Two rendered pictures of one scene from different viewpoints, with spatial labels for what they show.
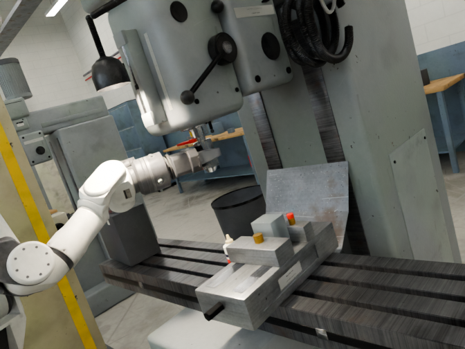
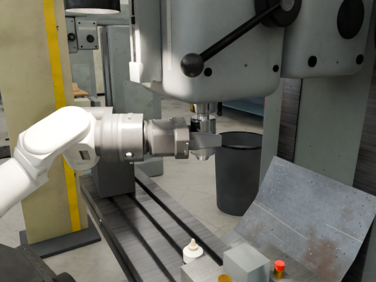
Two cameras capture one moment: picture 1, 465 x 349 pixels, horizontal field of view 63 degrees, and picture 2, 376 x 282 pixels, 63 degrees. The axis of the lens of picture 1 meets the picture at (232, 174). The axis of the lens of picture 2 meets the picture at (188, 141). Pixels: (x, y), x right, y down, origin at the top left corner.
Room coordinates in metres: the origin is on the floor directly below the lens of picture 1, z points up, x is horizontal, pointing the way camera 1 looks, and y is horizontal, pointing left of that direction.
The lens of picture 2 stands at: (0.41, -0.03, 1.40)
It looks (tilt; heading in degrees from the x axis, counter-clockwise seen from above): 18 degrees down; 11
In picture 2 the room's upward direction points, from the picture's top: straight up
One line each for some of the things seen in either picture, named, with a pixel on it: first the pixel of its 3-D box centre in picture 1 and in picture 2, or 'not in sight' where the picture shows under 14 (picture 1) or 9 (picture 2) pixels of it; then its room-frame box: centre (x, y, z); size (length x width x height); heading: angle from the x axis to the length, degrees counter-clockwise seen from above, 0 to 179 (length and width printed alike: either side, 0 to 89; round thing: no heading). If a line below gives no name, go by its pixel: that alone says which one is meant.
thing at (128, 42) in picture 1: (140, 79); (143, 10); (0.89, 0.13, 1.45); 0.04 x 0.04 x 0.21; 42
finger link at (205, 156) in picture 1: (209, 155); (204, 141); (0.93, 0.04, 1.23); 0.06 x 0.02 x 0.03; 107
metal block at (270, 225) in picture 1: (270, 230); (245, 271); (0.86, -0.04, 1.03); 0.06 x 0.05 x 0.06; 44
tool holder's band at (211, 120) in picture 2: (202, 142); (203, 119); (0.96, 0.05, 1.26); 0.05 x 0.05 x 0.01
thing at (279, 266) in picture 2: (290, 219); (278, 269); (0.86, -0.10, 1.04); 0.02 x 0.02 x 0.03
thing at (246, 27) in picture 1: (230, 50); (288, 4); (1.09, -0.10, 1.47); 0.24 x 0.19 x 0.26; 42
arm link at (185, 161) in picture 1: (172, 167); (154, 138); (0.94, 0.14, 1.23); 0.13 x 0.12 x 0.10; 17
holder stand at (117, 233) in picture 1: (125, 230); (109, 156); (1.37, 0.44, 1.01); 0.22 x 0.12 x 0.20; 35
